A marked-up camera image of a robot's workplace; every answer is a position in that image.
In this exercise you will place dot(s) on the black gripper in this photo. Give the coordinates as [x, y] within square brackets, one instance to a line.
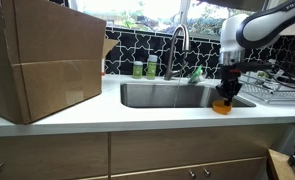
[229, 75]

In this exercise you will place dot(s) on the small orange bowl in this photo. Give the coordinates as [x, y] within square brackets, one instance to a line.
[222, 108]

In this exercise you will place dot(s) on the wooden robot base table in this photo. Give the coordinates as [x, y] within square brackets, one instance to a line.
[280, 166]

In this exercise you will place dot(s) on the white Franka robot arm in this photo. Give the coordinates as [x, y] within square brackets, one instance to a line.
[263, 26]

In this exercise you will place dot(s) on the stainless steel sink basin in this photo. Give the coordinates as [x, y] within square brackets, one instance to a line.
[167, 96]

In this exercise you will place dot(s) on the kitchen window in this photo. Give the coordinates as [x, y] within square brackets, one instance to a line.
[147, 13]

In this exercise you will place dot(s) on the green sponge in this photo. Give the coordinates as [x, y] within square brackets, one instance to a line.
[196, 75]

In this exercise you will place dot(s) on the brushed steel gooseneck faucet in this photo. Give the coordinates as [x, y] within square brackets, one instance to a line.
[173, 50]

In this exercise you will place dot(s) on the tall green soap bottle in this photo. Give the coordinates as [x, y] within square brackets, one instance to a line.
[151, 68]

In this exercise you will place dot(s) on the round metal cabinet knob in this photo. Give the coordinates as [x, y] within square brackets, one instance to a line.
[206, 172]
[192, 173]

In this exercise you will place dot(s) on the wooden base cabinet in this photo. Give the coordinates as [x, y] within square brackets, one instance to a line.
[153, 153]

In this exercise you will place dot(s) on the brown cardboard box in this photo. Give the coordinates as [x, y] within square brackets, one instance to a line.
[53, 60]

